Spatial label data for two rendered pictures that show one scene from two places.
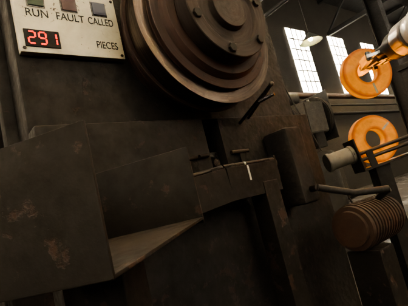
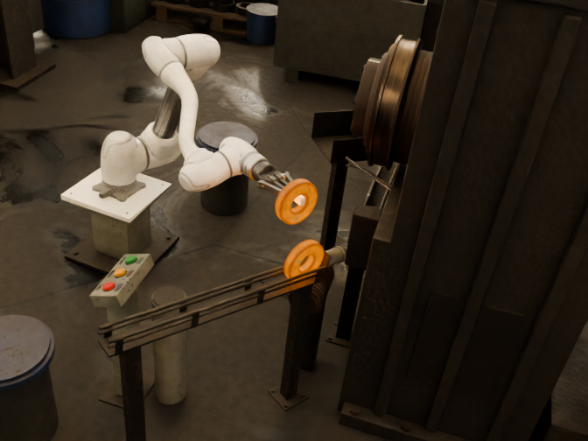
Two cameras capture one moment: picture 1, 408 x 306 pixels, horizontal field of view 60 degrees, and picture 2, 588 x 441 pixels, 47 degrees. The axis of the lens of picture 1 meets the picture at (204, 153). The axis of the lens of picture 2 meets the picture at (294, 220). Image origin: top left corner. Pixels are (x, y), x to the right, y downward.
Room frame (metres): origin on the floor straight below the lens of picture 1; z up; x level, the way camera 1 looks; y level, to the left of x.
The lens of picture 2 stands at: (2.53, -1.66, 2.16)
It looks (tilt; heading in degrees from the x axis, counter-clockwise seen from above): 36 degrees down; 143
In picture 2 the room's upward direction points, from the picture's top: 7 degrees clockwise
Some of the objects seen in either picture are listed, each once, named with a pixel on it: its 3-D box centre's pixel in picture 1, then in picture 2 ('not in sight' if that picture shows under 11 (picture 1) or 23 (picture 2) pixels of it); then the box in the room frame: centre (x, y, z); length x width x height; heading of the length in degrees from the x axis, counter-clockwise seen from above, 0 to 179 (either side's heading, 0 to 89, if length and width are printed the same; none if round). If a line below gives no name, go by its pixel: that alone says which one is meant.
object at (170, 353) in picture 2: not in sight; (170, 347); (0.93, -0.94, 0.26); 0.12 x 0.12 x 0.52
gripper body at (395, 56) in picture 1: (393, 47); (268, 176); (0.93, -0.56, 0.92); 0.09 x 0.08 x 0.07; 4
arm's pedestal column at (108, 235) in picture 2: not in sight; (122, 223); (0.00, -0.76, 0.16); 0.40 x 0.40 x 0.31; 34
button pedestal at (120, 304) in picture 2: not in sight; (125, 333); (0.83, -1.07, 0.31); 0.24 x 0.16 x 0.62; 129
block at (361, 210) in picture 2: (289, 167); (364, 237); (1.13, -0.25, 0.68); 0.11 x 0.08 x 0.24; 39
